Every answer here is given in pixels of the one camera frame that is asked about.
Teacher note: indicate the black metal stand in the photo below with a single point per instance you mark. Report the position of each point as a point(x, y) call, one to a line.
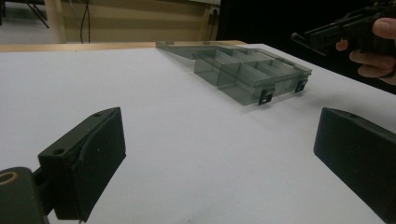
point(37, 12)

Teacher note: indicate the light wooden furniture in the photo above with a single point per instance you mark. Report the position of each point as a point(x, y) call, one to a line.
point(140, 21)

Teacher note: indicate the transparent grey compartment box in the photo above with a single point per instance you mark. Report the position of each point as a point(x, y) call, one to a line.
point(246, 74)

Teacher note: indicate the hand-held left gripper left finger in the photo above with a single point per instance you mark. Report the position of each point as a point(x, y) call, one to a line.
point(84, 161)

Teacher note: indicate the wooden table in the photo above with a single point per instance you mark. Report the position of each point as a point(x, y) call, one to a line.
point(77, 46)

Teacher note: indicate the white board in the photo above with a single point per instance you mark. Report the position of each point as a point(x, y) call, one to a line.
point(186, 140)

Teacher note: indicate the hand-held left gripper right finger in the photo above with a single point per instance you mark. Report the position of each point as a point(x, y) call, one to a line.
point(361, 155)

